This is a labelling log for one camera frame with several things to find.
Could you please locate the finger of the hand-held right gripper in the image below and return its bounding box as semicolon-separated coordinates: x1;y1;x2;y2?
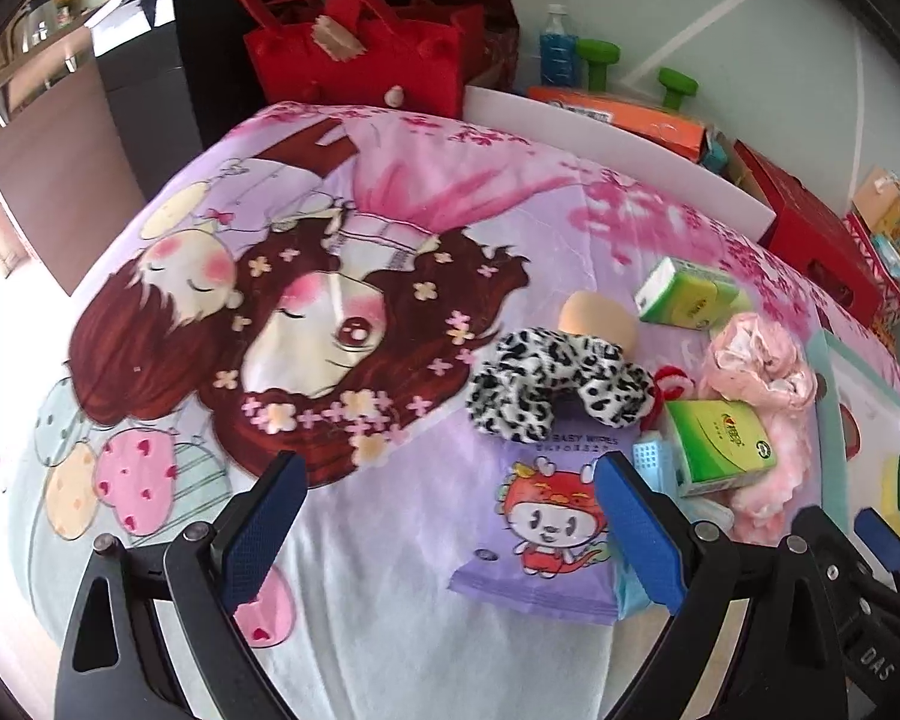
810;506;900;597

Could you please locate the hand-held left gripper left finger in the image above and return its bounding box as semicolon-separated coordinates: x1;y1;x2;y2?
54;450;310;720

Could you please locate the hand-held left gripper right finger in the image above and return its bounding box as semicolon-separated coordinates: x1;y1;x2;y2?
594;450;848;720

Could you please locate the white tray with teal rim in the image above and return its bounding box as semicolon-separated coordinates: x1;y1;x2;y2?
806;330;900;541

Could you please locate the pink fluffy cloth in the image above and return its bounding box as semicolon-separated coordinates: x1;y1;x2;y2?
701;313;822;545

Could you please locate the purple wipes pack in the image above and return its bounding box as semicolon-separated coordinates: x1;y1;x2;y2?
450;424;646;627

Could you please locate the green tissue pack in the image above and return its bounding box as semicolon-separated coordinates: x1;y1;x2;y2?
664;397;781;500
636;256;751;331

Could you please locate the printed blanket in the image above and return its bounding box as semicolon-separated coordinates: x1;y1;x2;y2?
0;101;900;720

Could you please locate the red white ornament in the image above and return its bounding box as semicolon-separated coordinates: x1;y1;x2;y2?
649;364;695;421

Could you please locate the leopard print scrunchie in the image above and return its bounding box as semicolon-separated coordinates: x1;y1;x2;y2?
466;326;655;445

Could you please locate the beige egg sponge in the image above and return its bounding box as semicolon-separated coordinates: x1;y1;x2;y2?
559;292;640;350

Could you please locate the red patterned box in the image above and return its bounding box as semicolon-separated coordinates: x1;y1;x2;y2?
844;214;900;346

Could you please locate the large red gift box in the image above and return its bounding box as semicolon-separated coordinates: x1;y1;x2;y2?
731;139;900;331

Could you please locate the teal small box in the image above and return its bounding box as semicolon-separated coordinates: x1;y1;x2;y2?
701;127;732;170

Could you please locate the white foam board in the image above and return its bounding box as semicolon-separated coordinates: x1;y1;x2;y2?
463;85;777;241

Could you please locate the orange cardboard box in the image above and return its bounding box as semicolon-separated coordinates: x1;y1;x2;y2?
526;85;710;162

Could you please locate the brown wooden cabinet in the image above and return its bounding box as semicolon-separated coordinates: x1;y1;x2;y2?
0;52;149;297

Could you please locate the black cabinet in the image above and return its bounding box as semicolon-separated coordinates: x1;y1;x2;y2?
90;0;286;203

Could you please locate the green dumbbell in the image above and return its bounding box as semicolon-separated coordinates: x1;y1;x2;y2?
658;67;698;112
577;37;623;95

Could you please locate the red felt handbag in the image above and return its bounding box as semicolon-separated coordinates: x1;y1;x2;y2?
234;0;466;110

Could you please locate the blue liquid plastic bottle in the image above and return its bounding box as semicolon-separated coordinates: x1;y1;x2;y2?
538;4;580;89

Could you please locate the red open gift box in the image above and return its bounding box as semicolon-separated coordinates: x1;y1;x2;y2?
367;0;522;91

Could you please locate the glass kettle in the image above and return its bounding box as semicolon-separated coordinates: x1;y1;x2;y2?
19;4;61;46

